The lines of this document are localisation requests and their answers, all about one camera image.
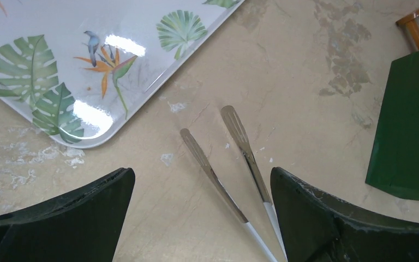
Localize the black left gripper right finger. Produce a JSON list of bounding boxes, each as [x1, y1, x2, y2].
[[270, 167, 419, 261]]

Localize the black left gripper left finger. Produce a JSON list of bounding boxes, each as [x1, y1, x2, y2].
[[0, 168, 135, 261]]

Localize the green paper bag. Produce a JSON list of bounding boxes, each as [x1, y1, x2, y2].
[[365, 51, 419, 201]]

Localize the metal tongs with white handle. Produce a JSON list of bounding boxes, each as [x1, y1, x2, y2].
[[179, 105, 288, 262]]

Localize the white tropical print tray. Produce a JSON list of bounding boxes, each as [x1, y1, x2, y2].
[[0, 0, 241, 148]]

